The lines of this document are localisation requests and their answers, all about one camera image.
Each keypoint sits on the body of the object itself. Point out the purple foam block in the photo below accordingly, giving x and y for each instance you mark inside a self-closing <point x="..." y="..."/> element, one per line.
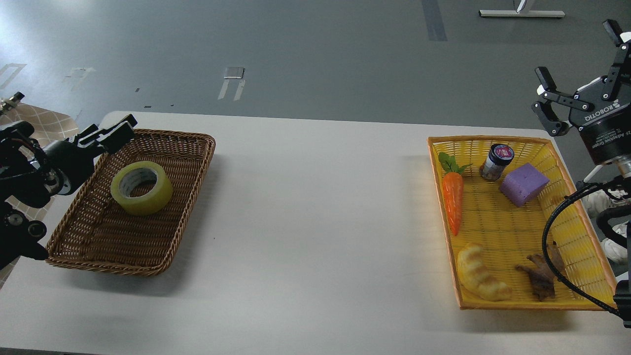
<point x="523" y="184"/>

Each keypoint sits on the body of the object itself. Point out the brown wicker basket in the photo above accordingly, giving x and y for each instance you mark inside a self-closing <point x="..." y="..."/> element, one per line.
<point x="97" y="235"/>

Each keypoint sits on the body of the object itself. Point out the yellow plastic basket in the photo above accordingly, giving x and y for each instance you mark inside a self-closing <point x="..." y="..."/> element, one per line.
<point x="508" y="234"/>

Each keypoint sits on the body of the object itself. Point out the toy croissant bread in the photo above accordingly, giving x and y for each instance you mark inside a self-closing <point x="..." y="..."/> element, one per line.
<point x="475" y="276"/>

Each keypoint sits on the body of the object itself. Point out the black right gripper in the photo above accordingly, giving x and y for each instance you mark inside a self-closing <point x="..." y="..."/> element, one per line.
<point x="604" y="121"/>

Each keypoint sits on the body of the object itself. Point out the orange toy carrot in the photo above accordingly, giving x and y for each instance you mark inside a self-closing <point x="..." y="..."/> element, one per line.
<point x="452" y="187"/>

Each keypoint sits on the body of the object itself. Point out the beige checkered cloth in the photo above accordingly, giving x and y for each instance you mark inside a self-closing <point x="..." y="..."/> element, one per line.
<point x="49" y="126"/>

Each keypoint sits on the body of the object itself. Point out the yellow tape roll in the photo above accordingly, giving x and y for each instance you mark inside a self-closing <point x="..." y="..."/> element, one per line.
<point x="134" y="175"/>

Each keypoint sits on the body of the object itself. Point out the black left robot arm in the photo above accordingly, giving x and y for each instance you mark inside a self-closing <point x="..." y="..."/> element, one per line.
<point x="33" y="174"/>

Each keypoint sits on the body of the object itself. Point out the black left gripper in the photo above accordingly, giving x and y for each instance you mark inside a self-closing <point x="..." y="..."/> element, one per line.
<point x="74" y="164"/>

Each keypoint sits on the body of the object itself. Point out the white stand base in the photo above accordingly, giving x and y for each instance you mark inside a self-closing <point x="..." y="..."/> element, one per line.
<point x="522" y="9"/>

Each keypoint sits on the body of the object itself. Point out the small dark jar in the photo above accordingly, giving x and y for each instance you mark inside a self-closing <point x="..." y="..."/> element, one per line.
<point x="498" y="158"/>

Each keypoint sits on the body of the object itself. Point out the brown toy animal figure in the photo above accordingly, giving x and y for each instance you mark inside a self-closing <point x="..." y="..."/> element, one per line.
<point x="541" y="277"/>

